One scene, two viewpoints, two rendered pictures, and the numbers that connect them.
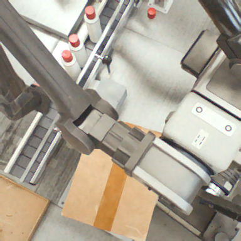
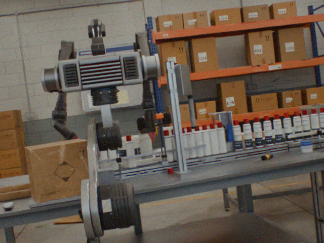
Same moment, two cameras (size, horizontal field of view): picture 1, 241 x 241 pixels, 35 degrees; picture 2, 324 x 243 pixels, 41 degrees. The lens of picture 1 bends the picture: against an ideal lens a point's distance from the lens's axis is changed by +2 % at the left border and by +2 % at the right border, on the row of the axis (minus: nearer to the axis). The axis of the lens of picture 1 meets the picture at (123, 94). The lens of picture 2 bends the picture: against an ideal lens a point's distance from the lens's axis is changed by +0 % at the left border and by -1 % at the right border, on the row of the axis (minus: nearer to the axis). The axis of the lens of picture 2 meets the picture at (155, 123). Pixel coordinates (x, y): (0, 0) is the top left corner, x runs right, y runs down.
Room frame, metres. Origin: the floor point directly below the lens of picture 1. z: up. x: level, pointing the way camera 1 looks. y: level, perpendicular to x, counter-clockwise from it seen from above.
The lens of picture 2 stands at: (-1.19, -1.90, 1.28)
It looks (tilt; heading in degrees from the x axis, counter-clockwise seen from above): 3 degrees down; 43
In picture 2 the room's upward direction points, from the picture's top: 7 degrees counter-clockwise
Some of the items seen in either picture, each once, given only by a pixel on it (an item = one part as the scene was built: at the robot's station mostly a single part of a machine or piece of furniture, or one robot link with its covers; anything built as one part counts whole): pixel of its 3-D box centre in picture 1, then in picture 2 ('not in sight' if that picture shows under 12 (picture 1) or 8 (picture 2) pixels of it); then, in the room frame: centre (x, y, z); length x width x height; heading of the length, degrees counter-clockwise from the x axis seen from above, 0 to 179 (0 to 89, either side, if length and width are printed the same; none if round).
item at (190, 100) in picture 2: not in sight; (192, 112); (0.92, -0.23, 1.18); 0.04 x 0.04 x 0.21
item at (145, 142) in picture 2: not in sight; (145, 137); (0.94, 0.21, 1.03); 0.09 x 0.09 x 0.30
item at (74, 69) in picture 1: (71, 65); (103, 155); (0.51, 0.17, 0.98); 0.05 x 0.05 x 0.20
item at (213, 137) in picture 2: not in sight; (213, 138); (1.11, -0.24, 0.98); 0.05 x 0.05 x 0.20
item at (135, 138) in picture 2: not in sight; (130, 146); (1.10, 0.55, 0.95); 0.20 x 0.20 x 0.14
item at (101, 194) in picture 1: (120, 177); (59, 168); (0.10, 0.04, 0.99); 0.30 x 0.24 x 0.27; 155
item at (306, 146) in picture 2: not in sight; (306, 146); (1.46, -0.70, 0.87); 0.07 x 0.07 x 0.07
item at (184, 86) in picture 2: not in sight; (178, 81); (0.89, -0.19, 1.38); 0.17 x 0.10 x 0.19; 21
